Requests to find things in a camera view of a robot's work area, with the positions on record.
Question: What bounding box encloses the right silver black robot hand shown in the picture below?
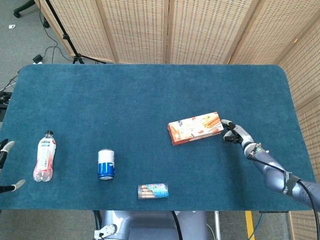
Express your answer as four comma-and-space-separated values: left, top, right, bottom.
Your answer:
221, 119, 256, 151

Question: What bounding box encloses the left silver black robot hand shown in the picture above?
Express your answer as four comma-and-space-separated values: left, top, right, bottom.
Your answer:
0, 138, 26, 195

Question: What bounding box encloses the orange snack box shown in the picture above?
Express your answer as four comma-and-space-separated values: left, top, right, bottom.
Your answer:
167, 111, 224, 146

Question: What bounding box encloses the clear pink drink bottle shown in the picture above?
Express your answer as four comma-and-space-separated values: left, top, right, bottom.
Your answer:
32, 130, 57, 183

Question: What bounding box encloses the black floor device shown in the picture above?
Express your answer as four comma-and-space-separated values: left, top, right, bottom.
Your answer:
0, 91, 13, 109

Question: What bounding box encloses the blue carpet table mat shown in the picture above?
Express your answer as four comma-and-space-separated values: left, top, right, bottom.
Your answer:
0, 64, 320, 212

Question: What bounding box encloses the yellow floor tape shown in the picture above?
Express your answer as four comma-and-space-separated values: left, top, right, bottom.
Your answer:
244, 211, 255, 240

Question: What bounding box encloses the metal table leg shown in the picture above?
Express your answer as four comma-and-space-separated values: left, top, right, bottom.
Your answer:
214, 211, 223, 240

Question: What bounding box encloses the blue white drink can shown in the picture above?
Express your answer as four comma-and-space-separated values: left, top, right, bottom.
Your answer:
97, 148, 116, 181

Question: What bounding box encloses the clear biscuit stick tube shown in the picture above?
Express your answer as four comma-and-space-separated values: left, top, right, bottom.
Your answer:
137, 182, 169, 200

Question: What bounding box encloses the black tripod stand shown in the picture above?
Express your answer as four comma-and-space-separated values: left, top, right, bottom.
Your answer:
45, 0, 107, 65

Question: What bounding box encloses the grey robot torso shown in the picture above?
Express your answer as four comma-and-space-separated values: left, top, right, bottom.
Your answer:
98, 210, 208, 240

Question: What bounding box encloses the black office chair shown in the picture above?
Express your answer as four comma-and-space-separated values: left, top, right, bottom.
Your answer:
13, 0, 51, 28

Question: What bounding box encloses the wicker folding screen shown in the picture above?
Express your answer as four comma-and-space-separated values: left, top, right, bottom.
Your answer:
34, 0, 320, 240

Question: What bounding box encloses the blue cable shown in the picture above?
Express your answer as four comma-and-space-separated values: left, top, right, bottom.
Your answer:
249, 212, 264, 240

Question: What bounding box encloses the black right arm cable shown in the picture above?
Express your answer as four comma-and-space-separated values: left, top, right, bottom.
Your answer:
246, 153, 320, 240

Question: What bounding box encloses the thin black floor cable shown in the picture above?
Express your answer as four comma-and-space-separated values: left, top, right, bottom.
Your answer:
38, 0, 76, 63

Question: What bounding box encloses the white torso bracket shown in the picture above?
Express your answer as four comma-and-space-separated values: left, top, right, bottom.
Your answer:
93, 223, 118, 240

